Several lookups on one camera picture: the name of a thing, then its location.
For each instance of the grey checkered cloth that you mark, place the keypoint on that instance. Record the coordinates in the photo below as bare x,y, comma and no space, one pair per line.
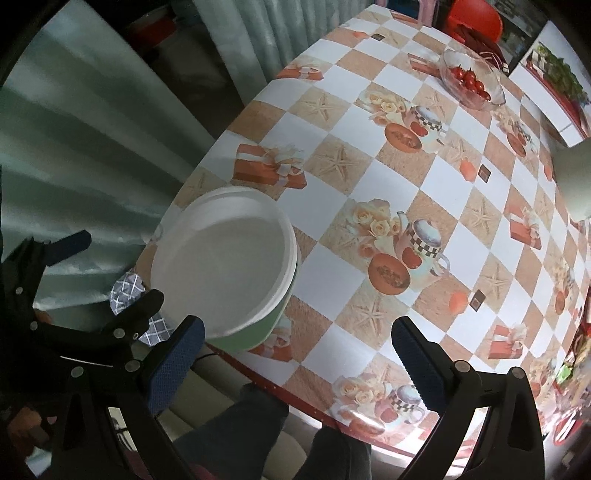
127,288

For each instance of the white round foam plate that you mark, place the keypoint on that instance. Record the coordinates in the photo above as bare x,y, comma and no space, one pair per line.
221,263
297,267

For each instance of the pile of snack packets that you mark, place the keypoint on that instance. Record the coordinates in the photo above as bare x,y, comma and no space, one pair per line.
579,369

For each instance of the person's right leg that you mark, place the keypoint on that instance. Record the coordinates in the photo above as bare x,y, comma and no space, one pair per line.
332,457

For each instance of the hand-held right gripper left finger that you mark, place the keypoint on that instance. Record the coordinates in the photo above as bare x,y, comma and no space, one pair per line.
178,360

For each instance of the clear glass bowl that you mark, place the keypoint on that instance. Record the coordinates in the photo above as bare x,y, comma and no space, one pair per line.
496,92

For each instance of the white foam bowl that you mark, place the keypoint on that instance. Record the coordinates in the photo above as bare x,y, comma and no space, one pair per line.
577,184

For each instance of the dark red striped cloth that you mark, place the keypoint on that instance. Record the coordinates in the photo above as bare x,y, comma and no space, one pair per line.
485,46

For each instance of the person's leg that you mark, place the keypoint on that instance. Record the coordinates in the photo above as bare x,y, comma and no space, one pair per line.
332,457
240,429

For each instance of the grey-green curtain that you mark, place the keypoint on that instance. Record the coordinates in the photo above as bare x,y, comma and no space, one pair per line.
92,138

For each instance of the person's left leg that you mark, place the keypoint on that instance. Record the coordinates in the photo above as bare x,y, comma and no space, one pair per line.
240,429

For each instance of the red plastic basin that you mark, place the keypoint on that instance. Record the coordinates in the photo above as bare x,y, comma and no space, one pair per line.
152,27

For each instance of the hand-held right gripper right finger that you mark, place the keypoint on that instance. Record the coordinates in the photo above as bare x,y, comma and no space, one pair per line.
418,364

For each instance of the pile of cherry tomatoes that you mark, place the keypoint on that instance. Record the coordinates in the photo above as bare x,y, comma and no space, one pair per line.
471,83

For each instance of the white printed box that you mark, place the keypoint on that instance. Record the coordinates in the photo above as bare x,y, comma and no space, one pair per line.
554,115

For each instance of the red plastic chair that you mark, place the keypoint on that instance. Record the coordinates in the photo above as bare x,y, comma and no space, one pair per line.
475,14

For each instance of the checkered printed tablecloth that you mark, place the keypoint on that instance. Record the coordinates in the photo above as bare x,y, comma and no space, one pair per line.
461,258

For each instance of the pink plastic stool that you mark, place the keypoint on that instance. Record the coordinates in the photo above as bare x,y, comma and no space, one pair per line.
427,7

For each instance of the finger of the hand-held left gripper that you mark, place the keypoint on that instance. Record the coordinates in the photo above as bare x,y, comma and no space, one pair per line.
138,309
69,244

